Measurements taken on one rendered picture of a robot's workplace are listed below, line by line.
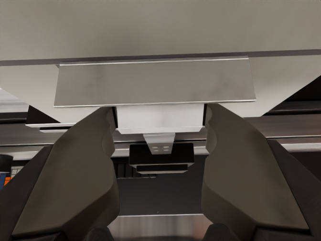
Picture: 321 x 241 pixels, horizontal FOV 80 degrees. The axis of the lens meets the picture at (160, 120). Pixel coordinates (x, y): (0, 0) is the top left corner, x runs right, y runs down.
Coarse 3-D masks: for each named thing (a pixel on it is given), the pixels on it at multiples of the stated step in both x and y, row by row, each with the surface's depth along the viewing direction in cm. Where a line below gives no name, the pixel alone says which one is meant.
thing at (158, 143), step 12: (168, 132) 21; (132, 144) 36; (144, 144) 36; (156, 144) 26; (168, 144) 26; (180, 144) 36; (192, 144) 36; (132, 156) 35; (144, 156) 35; (156, 156) 35; (168, 156) 35; (180, 156) 35; (192, 156) 35; (144, 168) 36; (156, 168) 35; (168, 168) 35; (180, 168) 35
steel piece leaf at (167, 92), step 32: (64, 64) 9; (96, 64) 9; (128, 64) 9; (160, 64) 9; (192, 64) 9; (224, 64) 9; (64, 96) 8; (96, 96) 8; (128, 96) 8; (160, 96) 8; (192, 96) 8; (224, 96) 8; (128, 128) 19
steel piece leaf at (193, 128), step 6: (192, 126) 19; (198, 126) 19; (120, 132) 20; (126, 132) 21; (132, 132) 21; (138, 132) 21; (144, 132) 21; (150, 132) 21; (156, 132) 21; (162, 132) 21
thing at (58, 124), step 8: (32, 112) 18; (40, 112) 18; (32, 120) 18; (40, 120) 18; (48, 120) 18; (56, 120) 18; (40, 128) 20; (48, 128) 20; (56, 128) 20; (64, 128) 20
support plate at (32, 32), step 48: (0, 0) 6; (48, 0) 6; (96, 0) 6; (144, 0) 6; (192, 0) 6; (240, 0) 6; (288, 0) 6; (0, 48) 8; (48, 48) 8; (96, 48) 8; (144, 48) 8; (192, 48) 8; (240, 48) 8; (288, 48) 8; (48, 96) 12; (288, 96) 13
